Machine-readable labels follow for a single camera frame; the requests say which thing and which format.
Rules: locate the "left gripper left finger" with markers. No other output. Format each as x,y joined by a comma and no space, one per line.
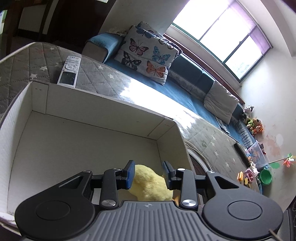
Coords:
113,180

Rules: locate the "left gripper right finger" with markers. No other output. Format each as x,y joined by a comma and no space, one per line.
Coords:
183,180

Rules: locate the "yellow plush chick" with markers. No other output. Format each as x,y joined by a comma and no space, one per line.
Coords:
147,185

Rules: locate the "round induction cooktop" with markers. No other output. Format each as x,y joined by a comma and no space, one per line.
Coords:
200,165

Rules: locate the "small toy cars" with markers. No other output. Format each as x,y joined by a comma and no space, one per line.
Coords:
245,178

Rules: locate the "black remote control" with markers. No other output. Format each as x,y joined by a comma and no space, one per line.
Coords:
242,153

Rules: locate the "grey cardboard box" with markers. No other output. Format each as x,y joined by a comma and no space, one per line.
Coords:
50,133

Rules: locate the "clear plastic toy bin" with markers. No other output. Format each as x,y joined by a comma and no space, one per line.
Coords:
256,156

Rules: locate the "green plastic bucket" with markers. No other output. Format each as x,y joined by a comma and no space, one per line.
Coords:
265,177

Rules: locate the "grey sofa cushion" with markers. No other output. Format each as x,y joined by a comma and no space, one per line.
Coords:
220,102

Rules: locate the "stuffed toys pile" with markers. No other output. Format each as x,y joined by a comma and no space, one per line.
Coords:
254,125

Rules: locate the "blue sofa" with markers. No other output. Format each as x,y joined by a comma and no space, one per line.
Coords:
187,84

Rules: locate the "colourful pinwheel toy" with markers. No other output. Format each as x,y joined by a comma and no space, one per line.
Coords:
287,161

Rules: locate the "silver remote control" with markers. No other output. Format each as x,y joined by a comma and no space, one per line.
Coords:
69,73

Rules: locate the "butterfly print cushion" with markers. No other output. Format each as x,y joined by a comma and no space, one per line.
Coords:
147,52

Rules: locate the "grey star quilted table cover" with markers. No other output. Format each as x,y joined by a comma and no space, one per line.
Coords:
43,62

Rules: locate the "window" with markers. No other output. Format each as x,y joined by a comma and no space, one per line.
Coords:
227,31

